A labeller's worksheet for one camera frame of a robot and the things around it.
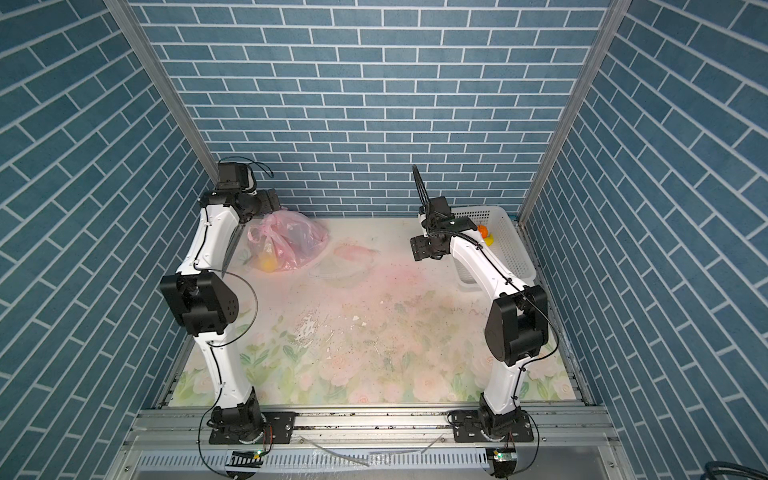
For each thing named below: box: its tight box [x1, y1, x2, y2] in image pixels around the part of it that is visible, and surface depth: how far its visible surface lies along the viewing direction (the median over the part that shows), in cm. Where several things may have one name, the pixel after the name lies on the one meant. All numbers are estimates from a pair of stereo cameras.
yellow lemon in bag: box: [258, 255, 278, 273], surface depth 103 cm
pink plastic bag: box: [247, 209, 329, 272], surface depth 104 cm
